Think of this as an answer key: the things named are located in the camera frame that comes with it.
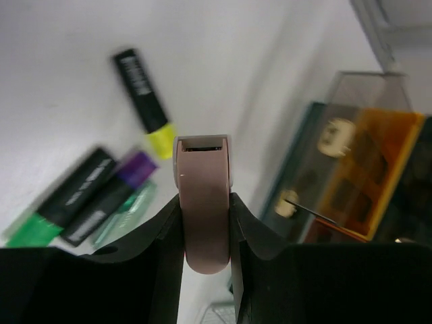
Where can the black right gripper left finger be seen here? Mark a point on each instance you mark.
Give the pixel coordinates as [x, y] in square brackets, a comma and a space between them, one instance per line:
[135, 279]

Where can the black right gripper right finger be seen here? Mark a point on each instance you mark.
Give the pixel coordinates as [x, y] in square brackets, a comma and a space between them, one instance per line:
[275, 281]

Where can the black green highlighter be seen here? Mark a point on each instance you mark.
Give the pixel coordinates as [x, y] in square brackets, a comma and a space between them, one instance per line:
[61, 206]

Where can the black purple highlighter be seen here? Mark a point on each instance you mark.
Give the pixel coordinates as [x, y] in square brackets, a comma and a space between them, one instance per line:
[128, 177]

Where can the pink eraser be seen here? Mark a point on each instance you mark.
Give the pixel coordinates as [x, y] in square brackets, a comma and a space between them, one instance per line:
[203, 177]

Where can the teal drawer cabinet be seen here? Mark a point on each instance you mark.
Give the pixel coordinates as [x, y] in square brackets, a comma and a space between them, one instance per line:
[347, 157]

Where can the black yellow highlighter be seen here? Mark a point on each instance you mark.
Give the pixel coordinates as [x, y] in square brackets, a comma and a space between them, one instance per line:
[157, 126]

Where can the white wire desk organizer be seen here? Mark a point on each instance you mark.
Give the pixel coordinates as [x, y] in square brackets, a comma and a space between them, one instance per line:
[219, 313]

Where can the aluminium rail frame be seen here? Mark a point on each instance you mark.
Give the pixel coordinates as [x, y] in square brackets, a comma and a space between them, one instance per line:
[394, 26]

